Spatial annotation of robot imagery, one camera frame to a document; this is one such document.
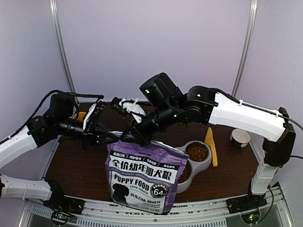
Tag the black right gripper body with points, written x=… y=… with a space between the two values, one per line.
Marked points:
x=145 y=136

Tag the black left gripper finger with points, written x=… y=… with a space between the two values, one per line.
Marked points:
x=104 y=140
x=101 y=131

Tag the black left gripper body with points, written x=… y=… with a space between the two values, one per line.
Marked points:
x=88 y=134

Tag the purple pet food bag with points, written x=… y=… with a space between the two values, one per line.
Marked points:
x=144 y=178

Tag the yellow plastic scoop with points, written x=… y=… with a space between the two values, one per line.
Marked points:
x=209 y=140

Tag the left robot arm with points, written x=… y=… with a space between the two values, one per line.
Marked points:
x=37 y=131

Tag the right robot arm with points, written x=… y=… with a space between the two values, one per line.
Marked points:
x=211 y=106

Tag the patterned mug orange inside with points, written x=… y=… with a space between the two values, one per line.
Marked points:
x=80 y=116

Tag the brown kibble far bowl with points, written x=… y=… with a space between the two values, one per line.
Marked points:
x=197 y=151

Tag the brown kibble bowl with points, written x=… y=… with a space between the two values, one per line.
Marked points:
x=197 y=151
x=185 y=173

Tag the brown kibble near bowl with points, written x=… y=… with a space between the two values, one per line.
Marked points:
x=185 y=173

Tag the steel bowl near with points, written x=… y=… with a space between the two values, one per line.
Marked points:
x=185 y=175

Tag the steel bowl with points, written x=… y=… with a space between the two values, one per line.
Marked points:
x=197 y=151
x=185 y=175

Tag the steel bowl far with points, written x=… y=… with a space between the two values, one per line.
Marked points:
x=197 y=151

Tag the grey double bowl feeder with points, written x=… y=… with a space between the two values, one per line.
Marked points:
x=198 y=161

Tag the dark blue dotted bowl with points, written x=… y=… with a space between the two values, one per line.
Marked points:
x=239 y=138

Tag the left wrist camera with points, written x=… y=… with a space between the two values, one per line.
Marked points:
x=97 y=111

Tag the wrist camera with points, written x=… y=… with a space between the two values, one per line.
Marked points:
x=97 y=111
x=115 y=105

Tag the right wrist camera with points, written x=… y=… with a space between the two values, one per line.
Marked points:
x=115 y=105

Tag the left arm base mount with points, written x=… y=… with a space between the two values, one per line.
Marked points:
x=64 y=210

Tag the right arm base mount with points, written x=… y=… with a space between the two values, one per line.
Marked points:
x=246 y=205

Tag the left aluminium frame post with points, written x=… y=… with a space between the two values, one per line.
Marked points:
x=59 y=38

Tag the aluminium frame post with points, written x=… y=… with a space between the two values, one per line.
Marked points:
x=59 y=38
x=246 y=46

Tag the front aluminium rail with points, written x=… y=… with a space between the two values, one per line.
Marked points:
x=271 y=212

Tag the right aluminium frame post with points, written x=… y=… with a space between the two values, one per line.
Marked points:
x=246 y=46

